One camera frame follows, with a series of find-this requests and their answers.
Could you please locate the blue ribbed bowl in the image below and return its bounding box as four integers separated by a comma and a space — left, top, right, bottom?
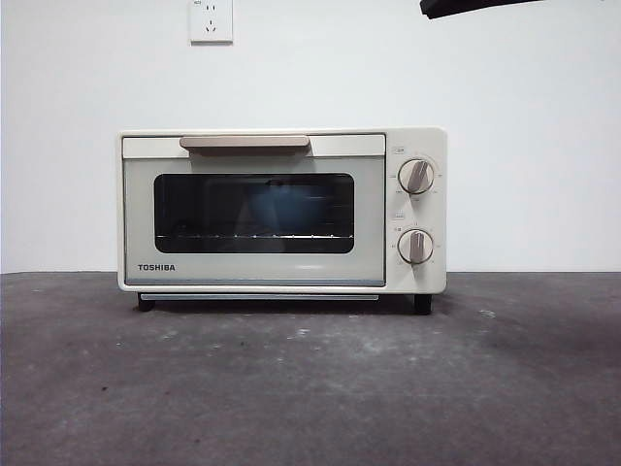
249, 191, 326, 235

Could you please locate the glass oven door with handle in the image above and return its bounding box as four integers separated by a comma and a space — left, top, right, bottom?
120, 134, 387, 287

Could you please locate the cream toaster oven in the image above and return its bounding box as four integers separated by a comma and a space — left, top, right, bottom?
115, 126, 448, 316

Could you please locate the grey oven crumb tray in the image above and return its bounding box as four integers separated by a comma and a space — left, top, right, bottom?
139, 292, 379, 302

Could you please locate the temperature knob with beige grip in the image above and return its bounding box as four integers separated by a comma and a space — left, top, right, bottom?
397, 157, 436, 195

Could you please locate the timer knob with beige grip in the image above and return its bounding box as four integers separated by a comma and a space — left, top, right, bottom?
397, 227, 436, 266

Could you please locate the white wall socket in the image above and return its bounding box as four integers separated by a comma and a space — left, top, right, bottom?
189, 0, 234, 47

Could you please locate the metal wire oven rack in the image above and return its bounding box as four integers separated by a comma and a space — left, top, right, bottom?
155, 233, 351, 241

